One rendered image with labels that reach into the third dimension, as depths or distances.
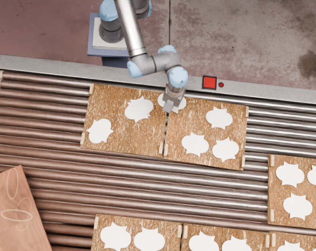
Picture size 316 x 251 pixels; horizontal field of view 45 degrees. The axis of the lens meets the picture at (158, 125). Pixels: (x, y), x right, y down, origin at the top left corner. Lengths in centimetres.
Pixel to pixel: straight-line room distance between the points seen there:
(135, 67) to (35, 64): 74
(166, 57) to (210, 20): 180
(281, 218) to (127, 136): 86
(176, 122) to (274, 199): 62
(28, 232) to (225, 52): 216
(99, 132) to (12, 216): 56
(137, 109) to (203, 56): 137
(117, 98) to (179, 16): 152
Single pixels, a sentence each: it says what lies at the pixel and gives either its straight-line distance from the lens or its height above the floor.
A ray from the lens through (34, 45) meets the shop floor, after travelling 330.
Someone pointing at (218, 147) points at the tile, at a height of 95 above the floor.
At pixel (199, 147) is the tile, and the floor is 95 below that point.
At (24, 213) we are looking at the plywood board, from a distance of 184.
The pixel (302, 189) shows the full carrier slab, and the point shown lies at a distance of 207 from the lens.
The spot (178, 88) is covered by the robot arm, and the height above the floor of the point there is 133.
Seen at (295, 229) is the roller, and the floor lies 92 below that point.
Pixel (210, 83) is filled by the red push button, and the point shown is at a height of 93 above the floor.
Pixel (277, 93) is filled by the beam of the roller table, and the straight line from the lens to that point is 219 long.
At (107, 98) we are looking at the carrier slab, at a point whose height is 94.
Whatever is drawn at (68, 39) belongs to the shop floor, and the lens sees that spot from 327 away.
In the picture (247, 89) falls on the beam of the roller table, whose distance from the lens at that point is 214.
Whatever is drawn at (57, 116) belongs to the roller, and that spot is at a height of 92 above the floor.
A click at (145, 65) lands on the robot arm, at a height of 137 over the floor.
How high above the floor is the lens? 281
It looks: 72 degrees down
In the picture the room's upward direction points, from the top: 12 degrees clockwise
